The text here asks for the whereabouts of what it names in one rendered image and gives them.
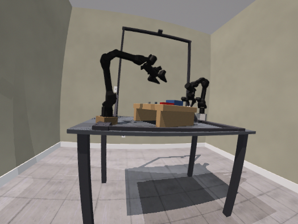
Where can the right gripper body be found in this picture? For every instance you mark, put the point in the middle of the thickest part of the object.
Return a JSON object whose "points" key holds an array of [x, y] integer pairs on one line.
{"points": [[153, 73]]}

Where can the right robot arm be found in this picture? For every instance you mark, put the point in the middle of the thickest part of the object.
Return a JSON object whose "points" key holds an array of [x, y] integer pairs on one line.
{"points": [[111, 98]]}

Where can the black metal overhead frame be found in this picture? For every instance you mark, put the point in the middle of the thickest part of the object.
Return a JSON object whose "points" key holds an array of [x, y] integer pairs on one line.
{"points": [[156, 34]]}

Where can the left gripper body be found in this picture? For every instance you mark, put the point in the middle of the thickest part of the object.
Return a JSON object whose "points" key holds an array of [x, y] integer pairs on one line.
{"points": [[198, 99]]}

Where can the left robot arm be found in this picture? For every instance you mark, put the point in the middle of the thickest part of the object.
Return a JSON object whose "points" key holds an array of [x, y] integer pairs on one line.
{"points": [[191, 88]]}

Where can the blue open-top tray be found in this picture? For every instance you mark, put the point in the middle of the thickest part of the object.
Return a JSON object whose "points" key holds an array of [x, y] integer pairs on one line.
{"points": [[178, 103]]}

